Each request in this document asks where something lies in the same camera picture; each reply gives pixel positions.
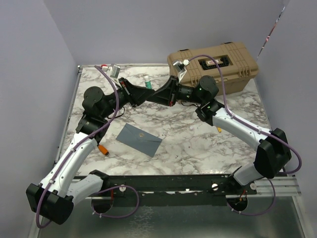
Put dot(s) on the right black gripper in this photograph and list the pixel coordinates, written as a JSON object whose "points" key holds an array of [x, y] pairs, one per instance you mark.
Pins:
{"points": [[167, 94]]}

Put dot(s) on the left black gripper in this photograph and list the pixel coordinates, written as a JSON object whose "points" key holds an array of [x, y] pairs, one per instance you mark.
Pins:
{"points": [[136, 95]]}

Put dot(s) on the green white glue stick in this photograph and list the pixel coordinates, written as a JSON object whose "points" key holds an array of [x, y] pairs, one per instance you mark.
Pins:
{"points": [[147, 82]]}

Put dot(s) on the grey blue envelope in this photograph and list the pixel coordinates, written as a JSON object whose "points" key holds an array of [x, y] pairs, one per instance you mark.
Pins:
{"points": [[139, 140]]}

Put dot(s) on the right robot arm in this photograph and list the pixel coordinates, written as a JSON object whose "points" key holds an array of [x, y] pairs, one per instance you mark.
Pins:
{"points": [[272, 154]]}

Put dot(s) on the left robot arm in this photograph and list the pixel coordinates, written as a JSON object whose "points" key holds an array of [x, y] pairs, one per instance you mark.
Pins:
{"points": [[55, 196]]}

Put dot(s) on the tan plastic toolbox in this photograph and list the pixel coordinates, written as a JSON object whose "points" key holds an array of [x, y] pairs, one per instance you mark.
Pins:
{"points": [[236, 64]]}

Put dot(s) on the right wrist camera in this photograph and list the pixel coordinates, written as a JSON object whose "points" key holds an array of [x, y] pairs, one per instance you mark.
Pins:
{"points": [[180, 67]]}

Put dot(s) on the orange handled screwdriver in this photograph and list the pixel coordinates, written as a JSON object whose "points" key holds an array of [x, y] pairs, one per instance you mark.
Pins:
{"points": [[103, 150]]}

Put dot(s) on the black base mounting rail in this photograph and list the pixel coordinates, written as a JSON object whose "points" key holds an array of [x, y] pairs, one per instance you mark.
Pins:
{"points": [[171, 190]]}

